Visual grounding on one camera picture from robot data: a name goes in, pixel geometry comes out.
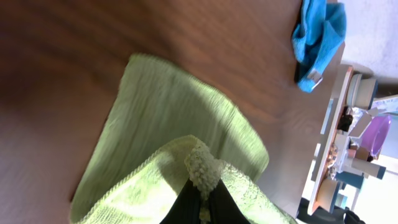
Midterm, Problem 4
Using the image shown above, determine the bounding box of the purple plastic bowl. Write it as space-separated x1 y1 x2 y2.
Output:
361 115 391 156

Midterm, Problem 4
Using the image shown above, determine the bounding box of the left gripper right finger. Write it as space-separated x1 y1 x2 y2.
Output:
208 180 250 224

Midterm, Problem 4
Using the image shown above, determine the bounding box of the wooden shelf with clutter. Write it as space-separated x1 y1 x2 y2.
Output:
302 65 392 215

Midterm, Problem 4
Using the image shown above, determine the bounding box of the green microfiber cloth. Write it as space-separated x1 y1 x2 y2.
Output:
70 54 295 223

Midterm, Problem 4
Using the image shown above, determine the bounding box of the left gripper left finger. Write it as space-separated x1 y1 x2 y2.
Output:
160 179 201 224

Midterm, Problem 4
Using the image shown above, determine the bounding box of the blue crumpled cloth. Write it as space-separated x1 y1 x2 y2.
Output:
292 0 346 93

